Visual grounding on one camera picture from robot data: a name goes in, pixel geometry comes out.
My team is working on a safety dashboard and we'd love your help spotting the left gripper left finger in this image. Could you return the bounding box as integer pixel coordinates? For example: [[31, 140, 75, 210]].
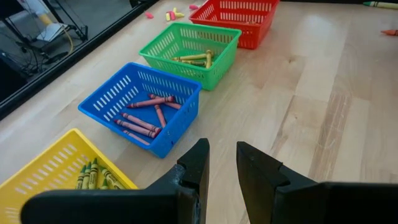
[[146, 138, 211, 224]]

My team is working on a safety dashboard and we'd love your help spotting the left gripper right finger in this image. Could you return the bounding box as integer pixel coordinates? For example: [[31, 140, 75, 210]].
[[236, 141, 318, 224]]

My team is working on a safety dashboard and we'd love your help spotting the blue plastic basket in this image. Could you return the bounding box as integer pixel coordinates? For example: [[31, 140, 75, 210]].
[[77, 62, 203, 159]]

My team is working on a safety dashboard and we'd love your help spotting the green plastic basket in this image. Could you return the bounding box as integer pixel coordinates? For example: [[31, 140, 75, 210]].
[[138, 21, 243, 91]]

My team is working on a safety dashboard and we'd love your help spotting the red plastic basket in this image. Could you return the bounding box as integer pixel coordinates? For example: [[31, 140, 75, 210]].
[[188, 0, 280, 50]]

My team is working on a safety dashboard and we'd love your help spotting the yellow plastic basket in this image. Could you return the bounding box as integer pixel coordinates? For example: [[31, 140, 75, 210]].
[[0, 128, 138, 224]]

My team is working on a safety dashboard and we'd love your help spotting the white power box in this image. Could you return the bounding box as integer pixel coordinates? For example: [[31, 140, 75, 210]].
[[35, 22, 69, 43]]

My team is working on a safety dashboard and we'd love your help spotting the yellow floor cable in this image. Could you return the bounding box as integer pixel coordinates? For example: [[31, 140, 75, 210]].
[[39, 12, 75, 56]]

